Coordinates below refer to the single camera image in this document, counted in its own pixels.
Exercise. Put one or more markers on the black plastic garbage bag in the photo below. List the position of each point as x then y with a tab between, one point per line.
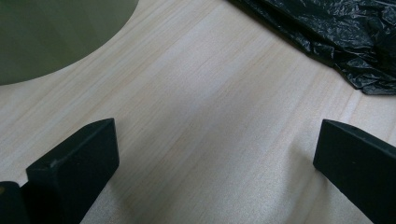
342	31

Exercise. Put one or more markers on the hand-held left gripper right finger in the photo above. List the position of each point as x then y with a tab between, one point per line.
358	161

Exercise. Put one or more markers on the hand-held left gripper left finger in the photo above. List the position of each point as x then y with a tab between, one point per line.
74	168

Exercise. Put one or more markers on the green plastic trash bin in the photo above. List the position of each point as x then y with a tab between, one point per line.
46	31

